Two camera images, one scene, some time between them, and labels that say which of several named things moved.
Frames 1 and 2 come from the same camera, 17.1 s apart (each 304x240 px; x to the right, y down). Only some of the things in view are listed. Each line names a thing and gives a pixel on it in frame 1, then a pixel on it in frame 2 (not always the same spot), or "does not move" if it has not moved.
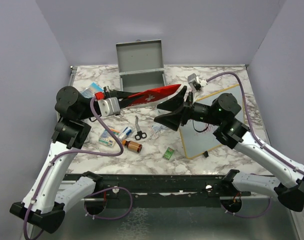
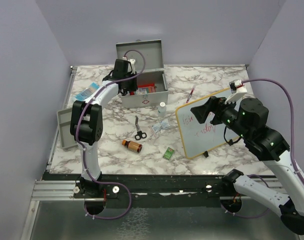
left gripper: x=120 y=94 to x=133 y=87
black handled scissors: x=139 y=133 does not move
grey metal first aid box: x=140 y=65 does not move
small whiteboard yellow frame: x=198 y=138 does not move
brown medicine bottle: x=132 y=145 does not move
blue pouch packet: x=89 y=92 does not move
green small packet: x=168 y=153 does not move
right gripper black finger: x=175 y=102 to x=201 y=112
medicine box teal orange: x=106 y=137 to x=143 y=90
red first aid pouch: x=153 y=95 to x=132 y=93
